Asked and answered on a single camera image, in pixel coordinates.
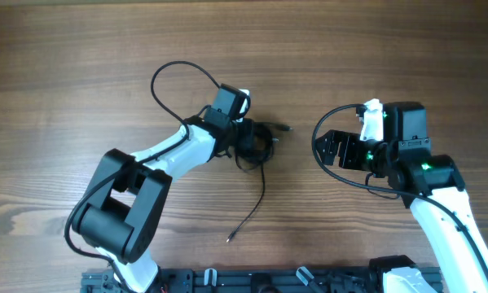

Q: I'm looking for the thin black cable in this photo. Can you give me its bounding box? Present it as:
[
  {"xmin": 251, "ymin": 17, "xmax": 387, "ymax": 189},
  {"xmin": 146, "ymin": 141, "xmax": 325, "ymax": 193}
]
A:
[{"xmin": 226, "ymin": 138, "xmax": 280, "ymax": 243}]

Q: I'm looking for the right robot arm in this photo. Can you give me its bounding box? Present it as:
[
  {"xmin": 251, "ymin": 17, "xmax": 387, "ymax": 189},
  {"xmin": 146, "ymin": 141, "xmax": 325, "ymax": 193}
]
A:
[{"xmin": 311, "ymin": 98, "xmax": 488, "ymax": 292}]

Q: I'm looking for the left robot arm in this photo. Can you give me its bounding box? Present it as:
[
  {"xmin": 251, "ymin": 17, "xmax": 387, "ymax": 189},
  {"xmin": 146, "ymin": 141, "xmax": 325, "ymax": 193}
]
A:
[{"xmin": 65, "ymin": 116, "xmax": 274, "ymax": 292}]

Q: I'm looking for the right camera cable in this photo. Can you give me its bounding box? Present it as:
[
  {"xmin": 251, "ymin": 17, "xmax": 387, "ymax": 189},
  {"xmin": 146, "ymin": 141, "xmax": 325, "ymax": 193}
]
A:
[{"xmin": 310, "ymin": 103, "xmax": 488, "ymax": 293}]

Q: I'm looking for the camera cable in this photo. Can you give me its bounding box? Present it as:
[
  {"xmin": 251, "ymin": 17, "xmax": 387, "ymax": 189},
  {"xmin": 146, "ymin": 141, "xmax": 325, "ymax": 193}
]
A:
[
  {"xmin": 310, "ymin": 103, "xmax": 488, "ymax": 293},
  {"xmin": 63, "ymin": 60, "xmax": 222, "ymax": 293}
]

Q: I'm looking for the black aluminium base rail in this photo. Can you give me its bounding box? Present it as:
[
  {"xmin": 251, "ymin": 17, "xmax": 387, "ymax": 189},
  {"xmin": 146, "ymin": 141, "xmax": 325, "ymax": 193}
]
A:
[{"xmin": 79, "ymin": 266, "xmax": 444, "ymax": 293}]

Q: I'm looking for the left camera cable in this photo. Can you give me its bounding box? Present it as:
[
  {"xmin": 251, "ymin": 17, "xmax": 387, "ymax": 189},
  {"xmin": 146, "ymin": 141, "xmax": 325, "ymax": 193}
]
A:
[{"xmin": 63, "ymin": 60, "xmax": 222, "ymax": 293}]

